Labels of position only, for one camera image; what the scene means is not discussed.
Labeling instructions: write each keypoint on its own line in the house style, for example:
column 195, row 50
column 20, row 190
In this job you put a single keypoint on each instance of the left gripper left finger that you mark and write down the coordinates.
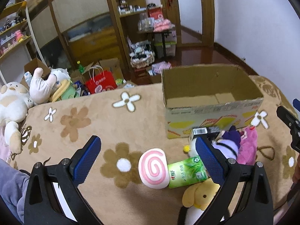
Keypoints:
column 41, row 202

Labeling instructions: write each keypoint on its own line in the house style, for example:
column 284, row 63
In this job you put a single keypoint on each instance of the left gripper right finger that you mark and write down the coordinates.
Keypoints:
column 255, row 204

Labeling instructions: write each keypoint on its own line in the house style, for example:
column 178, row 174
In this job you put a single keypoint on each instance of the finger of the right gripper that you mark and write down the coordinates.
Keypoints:
column 296, row 104
column 287, row 118

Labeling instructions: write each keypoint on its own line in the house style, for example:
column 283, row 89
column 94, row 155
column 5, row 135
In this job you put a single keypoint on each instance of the yellow dog plush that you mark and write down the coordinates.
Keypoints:
column 200, row 194

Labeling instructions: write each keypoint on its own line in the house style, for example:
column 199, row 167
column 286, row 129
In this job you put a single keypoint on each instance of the purple white plush doll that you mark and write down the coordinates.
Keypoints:
column 228, row 142

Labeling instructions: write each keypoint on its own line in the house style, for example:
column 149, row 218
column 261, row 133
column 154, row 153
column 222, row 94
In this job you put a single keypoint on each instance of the green tissue pack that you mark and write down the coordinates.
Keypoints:
column 187, row 172

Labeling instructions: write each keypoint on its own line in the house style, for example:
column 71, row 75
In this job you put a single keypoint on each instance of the black barcode box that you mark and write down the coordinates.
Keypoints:
column 210, row 132

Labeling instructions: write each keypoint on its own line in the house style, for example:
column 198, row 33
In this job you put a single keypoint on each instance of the pink swirl roll plush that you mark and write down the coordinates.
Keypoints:
column 153, row 169

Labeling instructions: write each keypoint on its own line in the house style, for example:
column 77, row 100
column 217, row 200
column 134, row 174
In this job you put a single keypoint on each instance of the person leg grey trousers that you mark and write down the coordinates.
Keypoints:
column 13, row 189

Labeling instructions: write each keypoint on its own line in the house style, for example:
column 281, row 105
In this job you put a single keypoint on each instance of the black white plush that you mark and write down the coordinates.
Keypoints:
column 194, row 215

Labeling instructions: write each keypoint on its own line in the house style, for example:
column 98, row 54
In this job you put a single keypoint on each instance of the open cardboard box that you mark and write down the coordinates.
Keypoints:
column 202, row 96

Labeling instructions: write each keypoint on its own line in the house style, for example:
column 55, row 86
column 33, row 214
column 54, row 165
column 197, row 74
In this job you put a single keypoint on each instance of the large cream cat plush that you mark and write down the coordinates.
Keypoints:
column 15, row 103

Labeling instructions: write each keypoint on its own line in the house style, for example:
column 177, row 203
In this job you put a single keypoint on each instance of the white pink bunny plush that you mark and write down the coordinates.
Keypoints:
column 40, row 90

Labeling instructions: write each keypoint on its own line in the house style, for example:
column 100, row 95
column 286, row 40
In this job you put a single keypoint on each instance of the green yellow plush toy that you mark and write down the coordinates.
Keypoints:
column 64, row 92

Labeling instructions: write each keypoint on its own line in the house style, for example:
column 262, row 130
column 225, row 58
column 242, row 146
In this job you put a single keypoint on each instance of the beige flower blanket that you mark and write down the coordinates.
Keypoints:
column 130, row 121

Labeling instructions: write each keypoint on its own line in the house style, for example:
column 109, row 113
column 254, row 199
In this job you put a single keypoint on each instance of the clear plastic storage bin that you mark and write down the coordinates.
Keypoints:
column 169, row 51

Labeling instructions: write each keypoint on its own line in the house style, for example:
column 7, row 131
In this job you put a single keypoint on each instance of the red paper shopping bag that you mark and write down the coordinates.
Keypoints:
column 100, row 80

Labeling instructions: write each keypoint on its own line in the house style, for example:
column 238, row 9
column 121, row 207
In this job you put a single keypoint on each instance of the brown cardboard box on floor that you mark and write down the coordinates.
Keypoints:
column 29, row 70

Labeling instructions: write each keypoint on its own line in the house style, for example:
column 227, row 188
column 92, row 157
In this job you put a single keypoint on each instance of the green plastic bottle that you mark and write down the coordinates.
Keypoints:
column 81, row 68

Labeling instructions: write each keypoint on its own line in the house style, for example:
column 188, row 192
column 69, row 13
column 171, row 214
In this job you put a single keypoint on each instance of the small black side table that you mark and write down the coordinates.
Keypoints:
column 164, row 36

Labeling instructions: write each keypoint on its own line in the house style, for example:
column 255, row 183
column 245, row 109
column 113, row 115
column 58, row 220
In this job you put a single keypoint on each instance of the pink folded clothes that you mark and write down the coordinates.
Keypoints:
column 163, row 25

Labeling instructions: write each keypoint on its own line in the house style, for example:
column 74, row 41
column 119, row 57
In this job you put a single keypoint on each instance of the basket of plush toys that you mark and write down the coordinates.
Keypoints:
column 141, row 54

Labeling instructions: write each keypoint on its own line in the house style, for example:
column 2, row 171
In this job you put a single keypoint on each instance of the wooden door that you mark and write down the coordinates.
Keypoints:
column 171, row 12

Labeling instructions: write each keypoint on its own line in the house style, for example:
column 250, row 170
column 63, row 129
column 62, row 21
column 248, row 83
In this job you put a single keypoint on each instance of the wooden wardrobe cabinet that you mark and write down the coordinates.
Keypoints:
column 86, row 31

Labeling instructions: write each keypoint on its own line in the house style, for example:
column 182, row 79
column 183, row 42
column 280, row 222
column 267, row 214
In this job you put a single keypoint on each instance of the wall shelf with figurines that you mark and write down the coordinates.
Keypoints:
column 13, row 31

